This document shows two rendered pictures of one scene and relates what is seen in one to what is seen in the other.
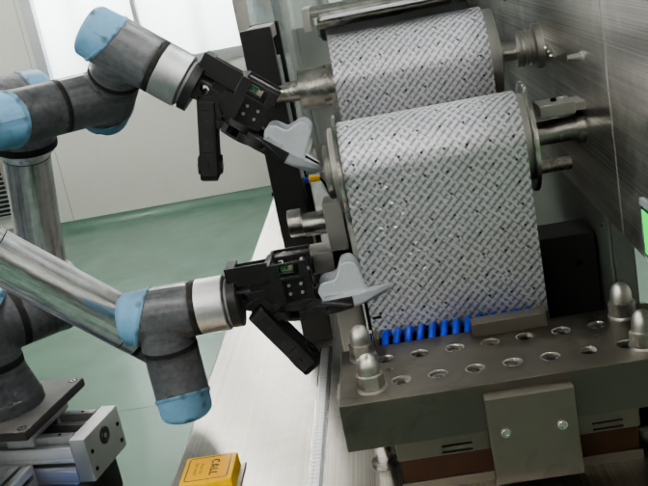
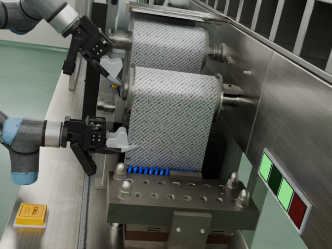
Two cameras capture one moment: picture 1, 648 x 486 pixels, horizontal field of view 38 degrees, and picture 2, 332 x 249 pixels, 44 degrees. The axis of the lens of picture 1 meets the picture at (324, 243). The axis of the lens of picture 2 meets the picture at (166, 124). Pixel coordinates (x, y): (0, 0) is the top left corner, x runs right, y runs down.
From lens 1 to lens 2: 0.23 m
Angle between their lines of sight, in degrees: 17
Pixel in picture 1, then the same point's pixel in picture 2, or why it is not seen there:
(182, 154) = not seen: hidden behind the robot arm
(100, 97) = (22, 17)
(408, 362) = (140, 185)
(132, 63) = (47, 8)
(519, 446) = (182, 236)
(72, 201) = not seen: outside the picture
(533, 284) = (198, 161)
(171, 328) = (30, 141)
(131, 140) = not seen: outside the picture
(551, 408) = (200, 223)
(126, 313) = (10, 128)
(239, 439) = (45, 195)
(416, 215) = (159, 119)
